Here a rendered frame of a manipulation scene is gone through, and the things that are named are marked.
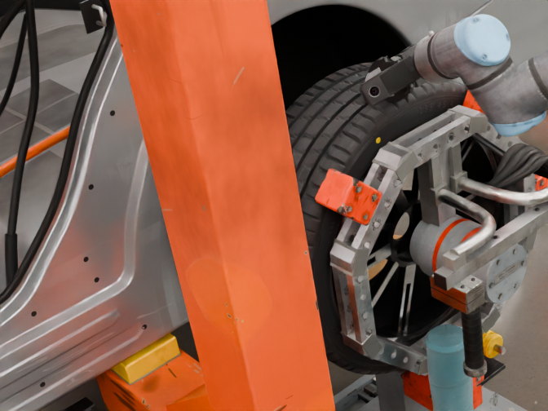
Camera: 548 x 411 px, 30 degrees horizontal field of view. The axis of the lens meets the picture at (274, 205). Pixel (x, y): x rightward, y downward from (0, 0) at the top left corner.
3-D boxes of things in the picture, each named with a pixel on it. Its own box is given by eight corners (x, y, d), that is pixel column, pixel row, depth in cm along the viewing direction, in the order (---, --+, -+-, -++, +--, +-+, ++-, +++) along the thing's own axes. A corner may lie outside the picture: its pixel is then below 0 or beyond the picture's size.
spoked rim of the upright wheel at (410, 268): (227, 203, 211) (316, 344, 243) (298, 240, 195) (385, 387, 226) (383, 49, 226) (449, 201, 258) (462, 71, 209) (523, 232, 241)
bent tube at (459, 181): (507, 158, 215) (505, 112, 209) (584, 185, 201) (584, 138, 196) (449, 193, 206) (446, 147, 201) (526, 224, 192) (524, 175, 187)
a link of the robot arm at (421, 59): (442, 87, 183) (417, 40, 181) (426, 93, 187) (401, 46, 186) (475, 65, 186) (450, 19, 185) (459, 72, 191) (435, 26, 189)
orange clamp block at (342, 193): (356, 182, 198) (328, 166, 192) (385, 194, 193) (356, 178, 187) (341, 214, 199) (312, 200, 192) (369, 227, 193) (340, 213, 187)
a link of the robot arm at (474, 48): (491, 77, 172) (459, 28, 170) (447, 93, 183) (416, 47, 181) (523, 47, 176) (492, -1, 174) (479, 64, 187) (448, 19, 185)
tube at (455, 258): (442, 197, 205) (438, 152, 200) (519, 229, 191) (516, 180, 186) (379, 236, 197) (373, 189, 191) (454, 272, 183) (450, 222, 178)
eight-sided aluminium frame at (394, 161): (518, 284, 243) (509, 74, 216) (541, 294, 238) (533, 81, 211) (351, 402, 217) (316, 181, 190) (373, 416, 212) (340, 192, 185)
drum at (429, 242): (453, 251, 223) (449, 196, 216) (532, 287, 208) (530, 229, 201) (408, 280, 217) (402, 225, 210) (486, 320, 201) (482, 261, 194)
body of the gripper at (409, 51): (423, 81, 201) (460, 66, 191) (393, 100, 198) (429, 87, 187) (404, 46, 200) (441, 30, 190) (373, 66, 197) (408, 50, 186)
